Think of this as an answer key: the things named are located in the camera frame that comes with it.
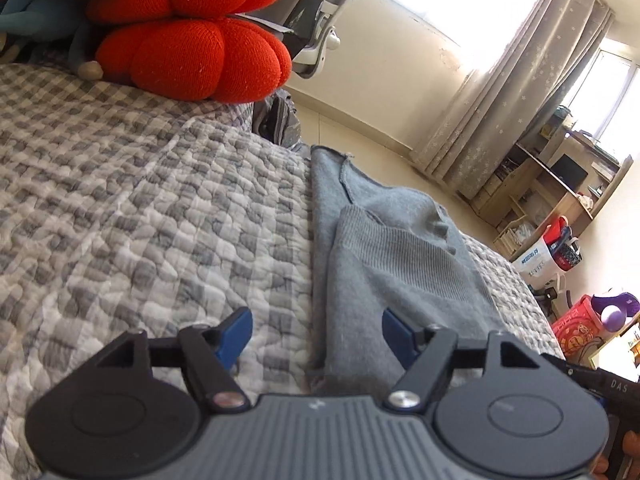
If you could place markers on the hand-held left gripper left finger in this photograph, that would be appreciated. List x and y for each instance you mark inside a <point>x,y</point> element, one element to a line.
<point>235,332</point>

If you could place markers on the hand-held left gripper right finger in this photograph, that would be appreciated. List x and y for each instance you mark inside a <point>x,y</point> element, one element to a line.
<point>397,335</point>

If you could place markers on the grey knit sweater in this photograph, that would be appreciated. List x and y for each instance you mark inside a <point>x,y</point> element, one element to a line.
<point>390,270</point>

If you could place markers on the red crate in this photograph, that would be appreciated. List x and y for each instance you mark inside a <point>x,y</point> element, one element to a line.
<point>580,330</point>

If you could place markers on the purple toy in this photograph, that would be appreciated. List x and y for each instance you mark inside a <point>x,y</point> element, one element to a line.
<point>617,310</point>

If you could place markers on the white shopping bag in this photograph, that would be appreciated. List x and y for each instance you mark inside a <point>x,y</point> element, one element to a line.
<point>537,265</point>

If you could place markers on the grey checked quilt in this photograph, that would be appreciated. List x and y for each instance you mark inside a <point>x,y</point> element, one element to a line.
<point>150,200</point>

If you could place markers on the wooden desk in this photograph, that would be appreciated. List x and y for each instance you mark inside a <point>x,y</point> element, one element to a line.
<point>525,195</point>

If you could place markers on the dark grey bag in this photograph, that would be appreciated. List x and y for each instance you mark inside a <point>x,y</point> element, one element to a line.
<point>277,120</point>

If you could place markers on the black monitor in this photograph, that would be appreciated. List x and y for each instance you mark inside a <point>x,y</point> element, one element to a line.
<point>567,172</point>

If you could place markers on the beige star curtain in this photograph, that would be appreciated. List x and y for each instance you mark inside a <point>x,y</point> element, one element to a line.
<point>510,95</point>

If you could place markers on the white office chair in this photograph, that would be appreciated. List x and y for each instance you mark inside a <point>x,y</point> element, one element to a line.
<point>320,45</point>

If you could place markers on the blue plush toy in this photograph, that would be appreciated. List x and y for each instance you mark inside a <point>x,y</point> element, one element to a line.
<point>40,15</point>

